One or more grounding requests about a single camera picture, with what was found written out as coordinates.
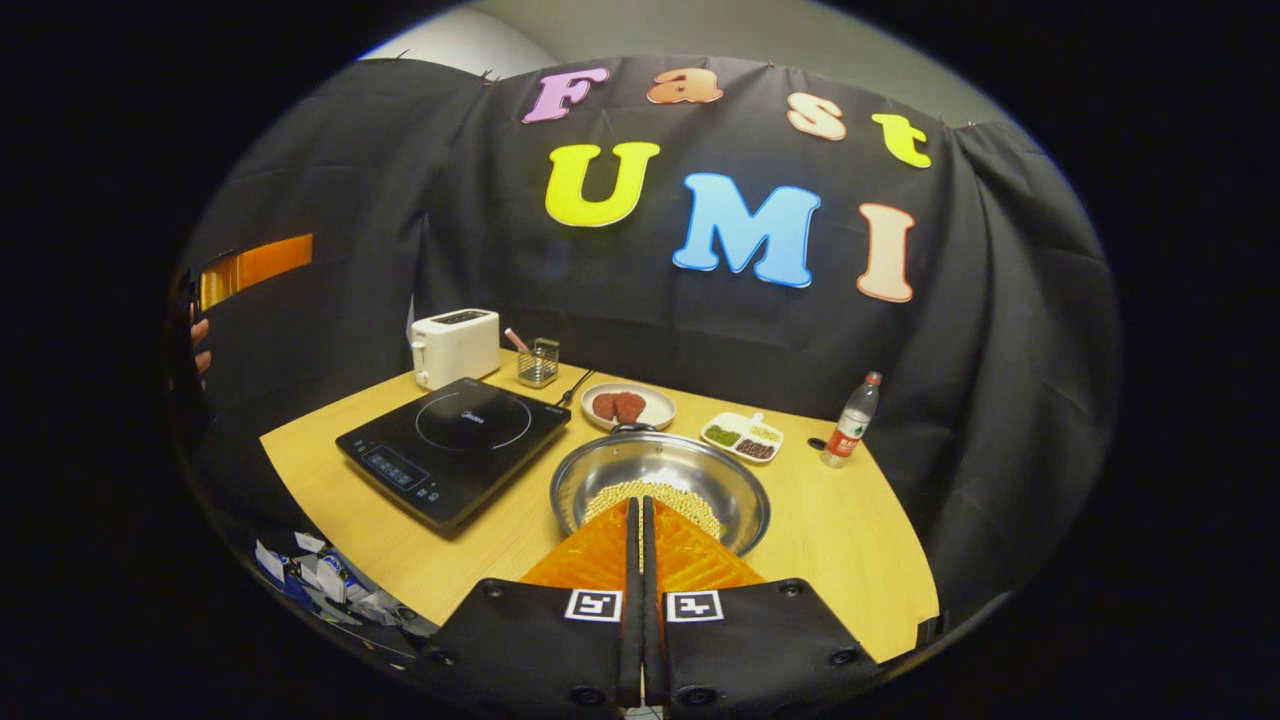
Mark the clear water bottle red label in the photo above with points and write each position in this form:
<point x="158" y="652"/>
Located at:
<point x="848" y="430"/>

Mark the black backdrop cloth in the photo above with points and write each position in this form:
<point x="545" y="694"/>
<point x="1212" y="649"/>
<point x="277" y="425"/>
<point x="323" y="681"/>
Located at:
<point x="900" y="350"/>

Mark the clutter of packets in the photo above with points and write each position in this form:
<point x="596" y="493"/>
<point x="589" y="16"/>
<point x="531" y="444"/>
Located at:
<point x="330" y="585"/>

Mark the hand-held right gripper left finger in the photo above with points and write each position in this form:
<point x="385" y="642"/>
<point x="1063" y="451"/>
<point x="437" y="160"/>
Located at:
<point x="540" y="650"/>

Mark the white toaster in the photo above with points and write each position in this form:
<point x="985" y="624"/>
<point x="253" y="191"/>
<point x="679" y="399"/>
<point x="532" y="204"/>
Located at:
<point x="455" y="345"/>

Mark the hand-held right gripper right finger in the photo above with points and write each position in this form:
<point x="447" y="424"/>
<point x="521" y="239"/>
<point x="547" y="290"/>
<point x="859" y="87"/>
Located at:
<point x="750" y="650"/>

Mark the black induction cooktop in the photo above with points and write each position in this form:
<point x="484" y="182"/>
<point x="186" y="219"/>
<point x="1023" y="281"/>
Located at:
<point x="450" y="445"/>

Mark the white divided bean dish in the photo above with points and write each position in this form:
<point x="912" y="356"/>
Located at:
<point x="742" y="437"/>

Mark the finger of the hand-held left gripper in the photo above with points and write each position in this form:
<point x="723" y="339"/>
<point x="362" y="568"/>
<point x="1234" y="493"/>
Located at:
<point x="260" y="265"/>

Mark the pink striped straw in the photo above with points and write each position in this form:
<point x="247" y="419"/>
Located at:
<point x="515" y="338"/>

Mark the white round plate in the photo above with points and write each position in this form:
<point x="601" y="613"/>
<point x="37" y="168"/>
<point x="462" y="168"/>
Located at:
<point x="660" y="408"/>

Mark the red steak piece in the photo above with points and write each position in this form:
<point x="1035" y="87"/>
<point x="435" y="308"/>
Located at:
<point x="604" y="406"/>
<point x="631" y="407"/>

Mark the heap of soybeans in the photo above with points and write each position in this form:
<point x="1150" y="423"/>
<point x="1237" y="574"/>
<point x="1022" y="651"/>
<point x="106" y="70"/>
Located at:
<point x="690" y="505"/>

